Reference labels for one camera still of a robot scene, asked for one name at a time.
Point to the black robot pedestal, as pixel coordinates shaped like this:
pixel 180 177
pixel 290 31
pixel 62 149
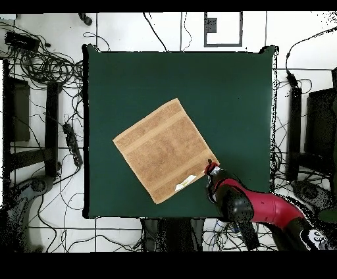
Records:
pixel 173 234

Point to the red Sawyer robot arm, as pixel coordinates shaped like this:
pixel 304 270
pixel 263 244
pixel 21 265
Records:
pixel 268 208

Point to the grey rectangular frame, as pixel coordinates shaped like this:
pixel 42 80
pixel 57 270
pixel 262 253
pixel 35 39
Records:
pixel 223 45

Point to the black frame stand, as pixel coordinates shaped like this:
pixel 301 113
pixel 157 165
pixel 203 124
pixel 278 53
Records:
pixel 51 126
pixel 294 126

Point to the dark green table cloth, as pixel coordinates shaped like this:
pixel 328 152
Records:
pixel 223 105

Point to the dark stand base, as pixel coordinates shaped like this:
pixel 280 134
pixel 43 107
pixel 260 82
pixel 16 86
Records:
pixel 39 184
pixel 309 192

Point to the black adapter box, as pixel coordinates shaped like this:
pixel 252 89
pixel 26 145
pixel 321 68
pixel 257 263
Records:
pixel 21 40

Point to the tan terry towel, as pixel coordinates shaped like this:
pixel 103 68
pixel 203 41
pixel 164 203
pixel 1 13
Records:
pixel 163 150

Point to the dark square block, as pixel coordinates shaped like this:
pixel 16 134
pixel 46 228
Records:
pixel 211 25

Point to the green object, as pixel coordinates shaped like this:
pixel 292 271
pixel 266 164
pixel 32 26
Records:
pixel 327 215

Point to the black power strip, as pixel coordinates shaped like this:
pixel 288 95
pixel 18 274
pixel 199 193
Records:
pixel 72 143

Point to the black hook-shaped object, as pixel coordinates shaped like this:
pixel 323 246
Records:
pixel 85 19

